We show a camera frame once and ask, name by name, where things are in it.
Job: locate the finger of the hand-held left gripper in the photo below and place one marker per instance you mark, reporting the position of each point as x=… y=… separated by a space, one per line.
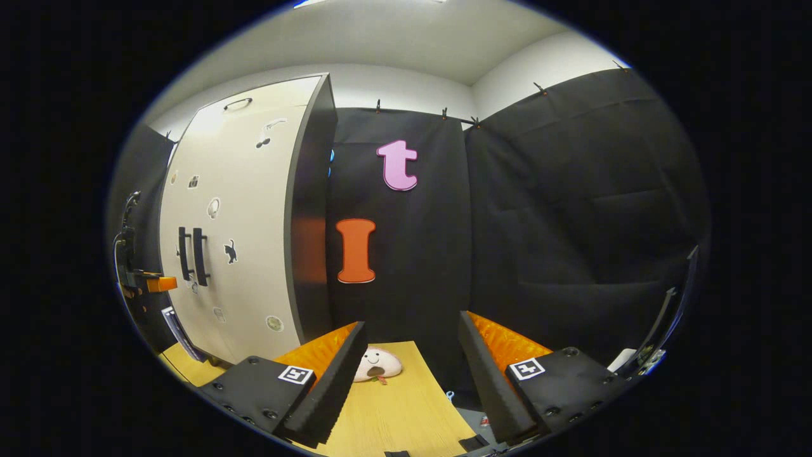
x=162 y=284

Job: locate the white cabinet drawer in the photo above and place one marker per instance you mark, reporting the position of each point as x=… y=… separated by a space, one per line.
x=285 y=95

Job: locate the white and grey cabinet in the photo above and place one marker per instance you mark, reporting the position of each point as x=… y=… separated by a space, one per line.
x=311 y=222

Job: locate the white cabinet door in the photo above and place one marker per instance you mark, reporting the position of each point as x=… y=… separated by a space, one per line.
x=168 y=228
x=254 y=222

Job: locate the pink and white plush toy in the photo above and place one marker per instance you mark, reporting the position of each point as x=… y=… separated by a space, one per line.
x=380 y=365

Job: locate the black backdrop cloth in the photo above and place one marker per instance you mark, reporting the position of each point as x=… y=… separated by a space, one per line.
x=571 y=222

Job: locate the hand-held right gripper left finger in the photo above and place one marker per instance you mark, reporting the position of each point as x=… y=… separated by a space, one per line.
x=330 y=393

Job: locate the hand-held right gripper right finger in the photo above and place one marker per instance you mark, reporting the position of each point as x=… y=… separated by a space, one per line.
x=491 y=387

